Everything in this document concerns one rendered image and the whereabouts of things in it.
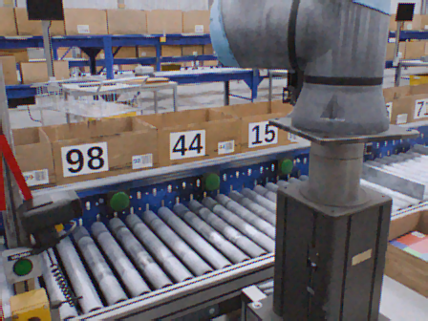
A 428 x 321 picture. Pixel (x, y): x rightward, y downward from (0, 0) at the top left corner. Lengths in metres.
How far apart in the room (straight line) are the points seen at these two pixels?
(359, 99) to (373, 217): 0.25
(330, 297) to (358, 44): 0.49
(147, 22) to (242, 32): 5.61
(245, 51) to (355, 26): 0.21
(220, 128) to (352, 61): 1.04
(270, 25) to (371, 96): 0.23
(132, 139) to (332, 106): 0.96
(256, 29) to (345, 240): 0.45
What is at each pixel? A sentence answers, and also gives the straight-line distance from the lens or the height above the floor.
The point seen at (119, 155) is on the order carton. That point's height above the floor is 0.97.
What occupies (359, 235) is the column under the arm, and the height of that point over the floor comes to 1.02.
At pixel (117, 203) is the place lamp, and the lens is 1.56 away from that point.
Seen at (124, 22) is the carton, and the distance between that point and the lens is 6.30.
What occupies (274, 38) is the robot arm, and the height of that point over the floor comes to 1.39.
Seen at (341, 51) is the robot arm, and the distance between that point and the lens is 0.79.
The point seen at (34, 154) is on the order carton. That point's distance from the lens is 1.53.
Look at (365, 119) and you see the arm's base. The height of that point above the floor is 1.25.
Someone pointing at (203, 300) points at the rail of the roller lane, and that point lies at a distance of 1.22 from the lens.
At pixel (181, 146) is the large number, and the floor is 0.96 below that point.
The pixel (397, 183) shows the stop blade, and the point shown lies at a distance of 1.94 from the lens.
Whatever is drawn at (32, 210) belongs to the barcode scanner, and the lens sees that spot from 0.88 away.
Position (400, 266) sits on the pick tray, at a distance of 1.25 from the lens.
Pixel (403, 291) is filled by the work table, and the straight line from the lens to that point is 1.24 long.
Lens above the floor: 1.41
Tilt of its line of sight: 17 degrees down
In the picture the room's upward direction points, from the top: 1 degrees counter-clockwise
